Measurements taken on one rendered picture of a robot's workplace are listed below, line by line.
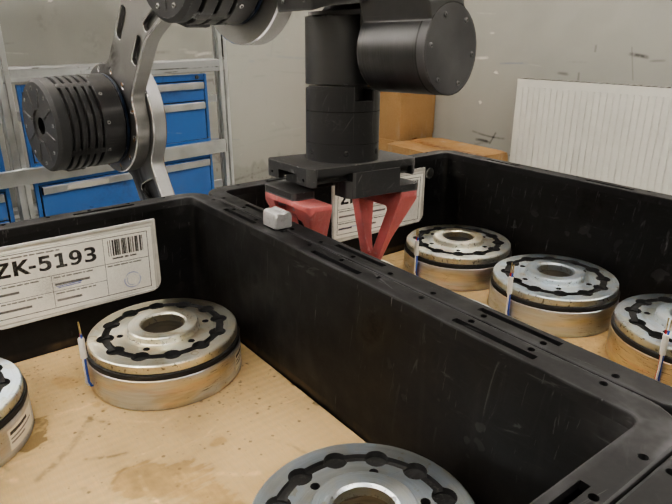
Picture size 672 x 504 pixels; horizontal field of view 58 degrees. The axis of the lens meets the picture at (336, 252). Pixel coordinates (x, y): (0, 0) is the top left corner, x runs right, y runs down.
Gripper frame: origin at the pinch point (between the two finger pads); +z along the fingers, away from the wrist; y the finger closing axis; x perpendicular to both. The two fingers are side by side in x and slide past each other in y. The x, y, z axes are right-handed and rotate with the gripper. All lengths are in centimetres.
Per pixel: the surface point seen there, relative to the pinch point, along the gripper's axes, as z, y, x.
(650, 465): -4.6, -10.7, -31.1
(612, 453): -4.7, -11.1, -30.1
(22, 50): -18, 23, 274
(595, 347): 4.2, 12.1, -16.3
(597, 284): 0.8, 16.0, -13.6
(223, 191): -5.9, -7.0, 7.2
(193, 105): 3, 69, 194
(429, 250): 0.6, 10.4, 0.2
